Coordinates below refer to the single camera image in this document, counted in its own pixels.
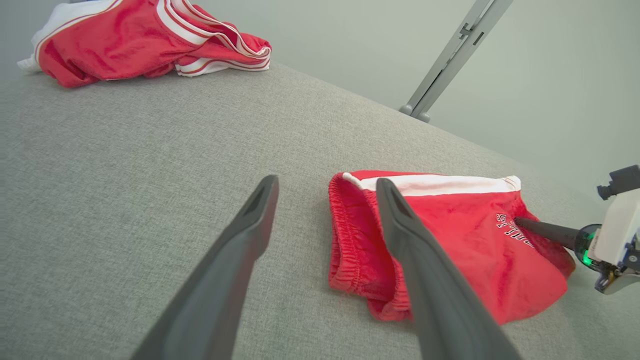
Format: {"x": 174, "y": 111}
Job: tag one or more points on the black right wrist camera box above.
{"x": 622, "y": 180}

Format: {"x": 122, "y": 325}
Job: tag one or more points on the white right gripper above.
{"x": 620, "y": 235}

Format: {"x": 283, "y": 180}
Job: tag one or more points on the red white basketball jersey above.
{"x": 100, "y": 50}

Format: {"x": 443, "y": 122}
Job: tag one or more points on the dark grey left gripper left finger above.
{"x": 215, "y": 290}

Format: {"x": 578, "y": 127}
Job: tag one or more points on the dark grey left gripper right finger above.
{"x": 440, "y": 300}

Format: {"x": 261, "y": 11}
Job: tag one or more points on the red shorts white stripe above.
{"x": 475, "y": 250}

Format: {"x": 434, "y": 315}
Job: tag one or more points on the grey metal frame post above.
{"x": 450, "y": 55}

